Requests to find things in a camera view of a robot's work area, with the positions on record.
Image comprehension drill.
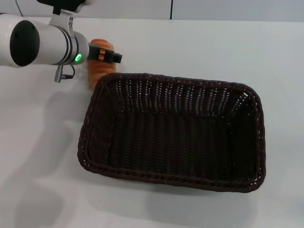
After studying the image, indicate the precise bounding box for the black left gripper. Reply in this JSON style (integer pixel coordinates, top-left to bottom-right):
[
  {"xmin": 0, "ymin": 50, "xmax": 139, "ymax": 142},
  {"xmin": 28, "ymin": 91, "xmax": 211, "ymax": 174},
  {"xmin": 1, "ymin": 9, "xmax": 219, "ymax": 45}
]
[{"xmin": 87, "ymin": 43, "xmax": 124, "ymax": 65}]

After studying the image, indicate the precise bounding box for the orange striped bread loaf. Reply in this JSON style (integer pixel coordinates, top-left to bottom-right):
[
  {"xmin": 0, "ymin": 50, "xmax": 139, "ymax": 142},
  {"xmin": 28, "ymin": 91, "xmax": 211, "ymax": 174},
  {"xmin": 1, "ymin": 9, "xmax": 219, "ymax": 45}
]
[{"xmin": 86, "ymin": 38, "xmax": 116, "ymax": 91}]

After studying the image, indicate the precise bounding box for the dark brown woven basket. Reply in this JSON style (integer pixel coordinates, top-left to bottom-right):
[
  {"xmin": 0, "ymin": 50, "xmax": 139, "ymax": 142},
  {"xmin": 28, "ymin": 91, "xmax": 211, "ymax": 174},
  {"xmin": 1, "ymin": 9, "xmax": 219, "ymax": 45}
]
[{"xmin": 77, "ymin": 72, "xmax": 266, "ymax": 192}]

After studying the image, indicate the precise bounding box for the left arm cable with plug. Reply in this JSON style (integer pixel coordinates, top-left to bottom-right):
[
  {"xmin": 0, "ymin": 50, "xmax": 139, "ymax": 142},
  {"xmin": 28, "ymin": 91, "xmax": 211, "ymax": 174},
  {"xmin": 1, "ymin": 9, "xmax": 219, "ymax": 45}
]
[{"xmin": 54, "ymin": 64, "xmax": 76, "ymax": 83}]

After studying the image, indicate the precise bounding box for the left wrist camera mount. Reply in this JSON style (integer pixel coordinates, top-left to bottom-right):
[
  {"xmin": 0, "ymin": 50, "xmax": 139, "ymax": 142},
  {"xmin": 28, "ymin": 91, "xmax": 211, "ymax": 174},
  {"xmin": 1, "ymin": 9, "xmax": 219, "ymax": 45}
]
[{"xmin": 37, "ymin": 0, "xmax": 86, "ymax": 33}]

